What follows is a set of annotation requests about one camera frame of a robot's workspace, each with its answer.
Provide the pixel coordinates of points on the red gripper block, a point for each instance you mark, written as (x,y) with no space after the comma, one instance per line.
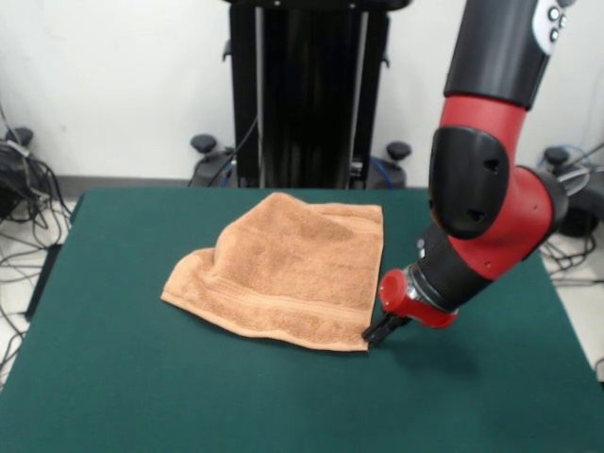
(401,297)

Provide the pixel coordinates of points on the orange terry towel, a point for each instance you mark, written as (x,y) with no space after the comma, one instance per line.
(292,273)

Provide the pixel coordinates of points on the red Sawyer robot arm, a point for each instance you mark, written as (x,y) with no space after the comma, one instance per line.
(491,189)

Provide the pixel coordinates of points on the dark green table cloth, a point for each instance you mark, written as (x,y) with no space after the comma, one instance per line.
(141,377)

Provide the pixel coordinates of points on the black pedestal foot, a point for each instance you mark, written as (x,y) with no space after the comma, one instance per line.
(578,222)
(398,150)
(204,143)
(14,170)

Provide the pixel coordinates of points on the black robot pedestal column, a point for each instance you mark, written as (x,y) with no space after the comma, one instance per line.
(307,94)

